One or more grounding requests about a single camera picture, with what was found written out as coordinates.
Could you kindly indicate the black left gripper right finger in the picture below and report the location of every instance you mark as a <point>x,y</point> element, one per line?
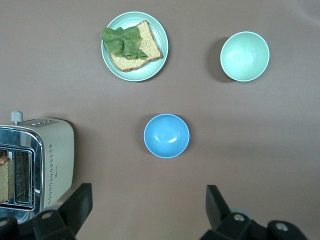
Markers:
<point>217,212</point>

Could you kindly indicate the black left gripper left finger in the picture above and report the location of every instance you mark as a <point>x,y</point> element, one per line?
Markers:
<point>75,207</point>

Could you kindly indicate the blue bowl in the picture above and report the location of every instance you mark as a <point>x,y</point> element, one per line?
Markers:
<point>166,136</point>

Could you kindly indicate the pale mint bowl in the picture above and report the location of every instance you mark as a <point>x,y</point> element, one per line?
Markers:
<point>245,56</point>

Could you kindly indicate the beige chrome toaster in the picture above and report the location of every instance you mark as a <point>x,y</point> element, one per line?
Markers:
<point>57,155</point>

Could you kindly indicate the toast slice in toaster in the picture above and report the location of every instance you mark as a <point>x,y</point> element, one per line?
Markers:
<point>4,180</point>

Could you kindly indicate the pale green plate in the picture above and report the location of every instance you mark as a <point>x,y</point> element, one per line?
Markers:
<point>155,72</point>

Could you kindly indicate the green lettuce leaf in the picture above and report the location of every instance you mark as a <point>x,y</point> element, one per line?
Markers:
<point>117,41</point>

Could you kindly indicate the brown bread slice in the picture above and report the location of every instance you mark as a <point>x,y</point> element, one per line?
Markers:
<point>147,50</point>

